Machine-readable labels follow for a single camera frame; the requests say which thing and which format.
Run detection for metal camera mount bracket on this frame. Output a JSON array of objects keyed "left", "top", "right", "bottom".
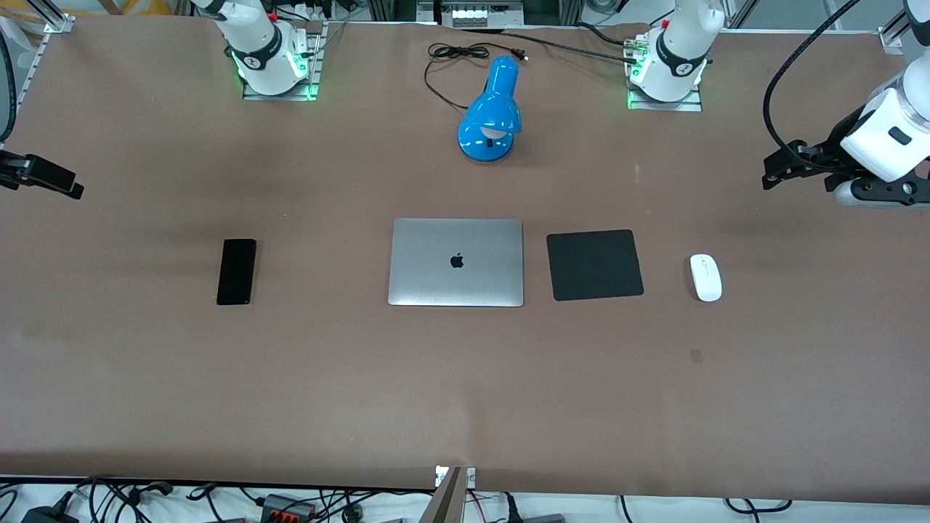
[{"left": 434, "top": 465, "right": 477, "bottom": 523}]

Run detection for blue desk lamp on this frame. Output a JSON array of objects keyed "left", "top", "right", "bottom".
[{"left": 457, "top": 56, "right": 523, "bottom": 163}]

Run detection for brown table cover sheet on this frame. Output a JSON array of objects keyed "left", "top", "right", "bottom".
[{"left": 0, "top": 15, "right": 930, "bottom": 506}]

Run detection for black lamp power cord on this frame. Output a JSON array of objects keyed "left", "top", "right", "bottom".
[{"left": 424, "top": 42, "right": 530, "bottom": 112}]

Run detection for tangled black floor cables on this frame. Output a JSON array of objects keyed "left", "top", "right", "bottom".
[{"left": 0, "top": 476, "right": 437, "bottom": 523}]

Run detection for grey box with orange connectors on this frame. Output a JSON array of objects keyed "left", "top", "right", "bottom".
[{"left": 260, "top": 493, "right": 318, "bottom": 521}]

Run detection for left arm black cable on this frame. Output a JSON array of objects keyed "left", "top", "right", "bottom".
[{"left": 762, "top": 0, "right": 862, "bottom": 158}]

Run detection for grey power strip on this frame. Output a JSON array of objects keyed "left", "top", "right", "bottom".
[{"left": 450, "top": 2, "right": 511, "bottom": 29}]

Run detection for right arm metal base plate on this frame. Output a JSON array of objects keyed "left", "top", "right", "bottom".
[{"left": 242, "top": 22, "right": 326, "bottom": 102}]

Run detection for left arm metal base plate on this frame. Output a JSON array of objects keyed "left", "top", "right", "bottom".
[{"left": 626, "top": 36, "right": 704, "bottom": 113}]

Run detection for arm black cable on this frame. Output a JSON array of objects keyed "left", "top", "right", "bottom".
[
  {"left": 0, "top": 29, "right": 17, "bottom": 143},
  {"left": 762, "top": 0, "right": 862, "bottom": 158}
]

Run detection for silver closed laptop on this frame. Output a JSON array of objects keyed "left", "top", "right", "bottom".
[{"left": 387, "top": 218, "right": 525, "bottom": 308}]

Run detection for black smartphone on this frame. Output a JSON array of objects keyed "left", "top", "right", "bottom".
[{"left": 217, "top": 238, "right": 257, "bottom": 307}]

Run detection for white computer mouse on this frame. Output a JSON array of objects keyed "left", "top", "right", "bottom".
[{"left": 689, "top": 254, "right": 724, "bottom": 303}]

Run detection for black power adapter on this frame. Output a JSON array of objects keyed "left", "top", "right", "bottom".
[{"left": 20, "top": 505, "right": 79, "bottom": 523}]

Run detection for aluminium frame profile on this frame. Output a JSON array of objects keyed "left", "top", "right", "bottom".
[
  {"left": 28, "top": 0, "right": 75, "bottom": 34},
  {"left": 878, "top": 0, "right": 930, "bottom": 56}
]

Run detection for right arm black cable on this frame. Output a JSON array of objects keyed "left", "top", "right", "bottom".
[{"left": 0, "top": 29, "right": 17, "bottom": 143}]

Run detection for black square mouse pad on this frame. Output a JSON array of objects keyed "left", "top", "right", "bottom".
[{"left": 546, "top": 230, "right": 645, "bottom": 302}]

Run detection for black braided supply cable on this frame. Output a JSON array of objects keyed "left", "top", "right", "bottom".
[{"left": 462, "top": 25, "right": 642, "bottom": 68}]

